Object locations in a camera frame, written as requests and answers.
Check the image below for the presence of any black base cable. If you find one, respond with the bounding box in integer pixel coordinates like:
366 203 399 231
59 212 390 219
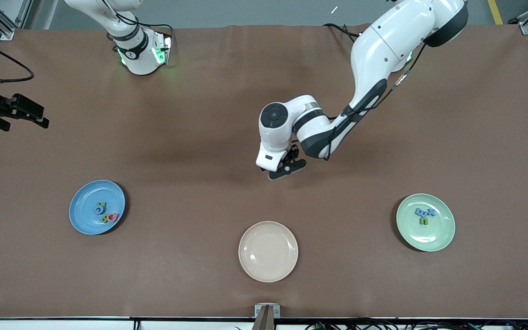
324 23 361 46

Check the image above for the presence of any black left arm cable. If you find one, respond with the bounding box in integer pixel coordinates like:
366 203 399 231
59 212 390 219
326 41 427 159

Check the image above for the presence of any brown table mat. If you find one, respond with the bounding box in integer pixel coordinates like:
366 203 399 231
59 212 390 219
0 24 528 320

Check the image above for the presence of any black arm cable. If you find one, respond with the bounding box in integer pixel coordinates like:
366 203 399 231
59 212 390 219
0 33 34 85
326 41 427 159

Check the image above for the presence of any green plate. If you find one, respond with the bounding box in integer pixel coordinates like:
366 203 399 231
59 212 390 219
396 193 456 252

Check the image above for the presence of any white table edge rail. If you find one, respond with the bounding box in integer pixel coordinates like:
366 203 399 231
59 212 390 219
0 316 528 330

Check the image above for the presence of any beige plate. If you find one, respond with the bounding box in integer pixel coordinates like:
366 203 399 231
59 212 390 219
238 221 299 283

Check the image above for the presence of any camera mast pole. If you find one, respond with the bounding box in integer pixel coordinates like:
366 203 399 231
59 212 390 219
251 306 275 330

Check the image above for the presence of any blue plate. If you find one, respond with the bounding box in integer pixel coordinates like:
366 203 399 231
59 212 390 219
69 180 126 236

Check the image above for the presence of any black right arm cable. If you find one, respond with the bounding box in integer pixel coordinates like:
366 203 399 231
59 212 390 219
0 33 34 85

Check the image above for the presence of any black cable bundle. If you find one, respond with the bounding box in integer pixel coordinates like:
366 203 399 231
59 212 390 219
305 319 528 330

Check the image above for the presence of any silver metal clamp bracket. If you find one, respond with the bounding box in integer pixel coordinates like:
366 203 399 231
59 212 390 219
254 303 281 319

